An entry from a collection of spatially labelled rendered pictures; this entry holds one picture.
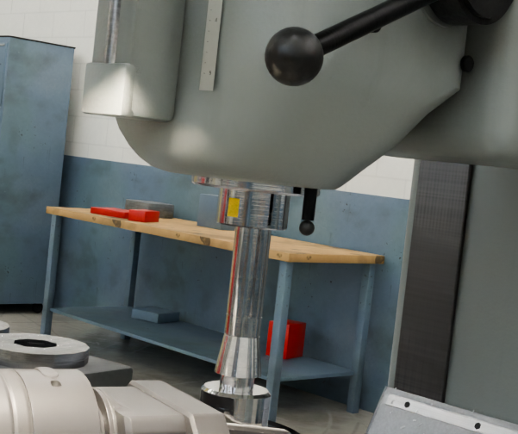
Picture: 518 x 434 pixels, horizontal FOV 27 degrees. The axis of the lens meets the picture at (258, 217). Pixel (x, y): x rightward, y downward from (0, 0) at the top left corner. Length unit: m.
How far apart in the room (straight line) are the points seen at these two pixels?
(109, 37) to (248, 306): 0.20
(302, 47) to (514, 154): 0.24
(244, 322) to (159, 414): 0.09
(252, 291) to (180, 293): 6.54
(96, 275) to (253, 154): 7.38
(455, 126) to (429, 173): 0.35
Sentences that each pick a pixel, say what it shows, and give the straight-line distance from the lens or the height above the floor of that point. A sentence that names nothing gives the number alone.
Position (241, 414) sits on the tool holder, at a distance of 0.71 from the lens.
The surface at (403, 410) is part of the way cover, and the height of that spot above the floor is 1.09.
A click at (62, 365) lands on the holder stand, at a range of 0.89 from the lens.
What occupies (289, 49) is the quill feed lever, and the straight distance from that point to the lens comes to 0.54.
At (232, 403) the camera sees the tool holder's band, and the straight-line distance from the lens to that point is 0.71.
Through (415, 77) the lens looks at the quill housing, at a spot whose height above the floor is 1.39.
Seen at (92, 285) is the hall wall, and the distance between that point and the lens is 8.04.
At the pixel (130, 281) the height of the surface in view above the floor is 0.41.
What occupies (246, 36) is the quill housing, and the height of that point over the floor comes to 1.39.
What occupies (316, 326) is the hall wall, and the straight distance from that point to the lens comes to 6.36.
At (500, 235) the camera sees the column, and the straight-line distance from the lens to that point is 1.03.
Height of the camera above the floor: 1.32
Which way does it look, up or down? 3 degrees down
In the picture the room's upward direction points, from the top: 6 degrees clockwise
